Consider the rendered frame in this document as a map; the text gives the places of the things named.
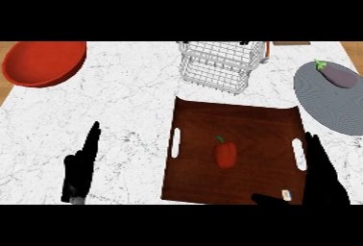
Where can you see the grey round plate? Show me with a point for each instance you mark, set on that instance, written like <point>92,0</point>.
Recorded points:
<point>331,102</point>

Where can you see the brown wooden tray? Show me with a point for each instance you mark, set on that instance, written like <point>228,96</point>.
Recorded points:
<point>237,150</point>

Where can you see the red bell pepper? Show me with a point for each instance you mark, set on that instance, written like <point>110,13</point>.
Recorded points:
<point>226,154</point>

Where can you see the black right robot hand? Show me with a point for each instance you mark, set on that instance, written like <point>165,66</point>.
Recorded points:
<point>324,179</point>

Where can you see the purple eggplant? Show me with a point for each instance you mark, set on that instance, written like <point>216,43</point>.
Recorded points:
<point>339,76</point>

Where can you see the red bowl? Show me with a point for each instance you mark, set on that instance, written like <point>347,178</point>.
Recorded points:
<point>44,62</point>

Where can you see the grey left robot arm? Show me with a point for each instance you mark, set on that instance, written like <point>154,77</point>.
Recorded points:
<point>77,201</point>

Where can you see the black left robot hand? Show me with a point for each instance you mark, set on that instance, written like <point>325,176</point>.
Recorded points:
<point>80,166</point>

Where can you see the brown flat object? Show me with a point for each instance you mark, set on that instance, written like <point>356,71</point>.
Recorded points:
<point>291,43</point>

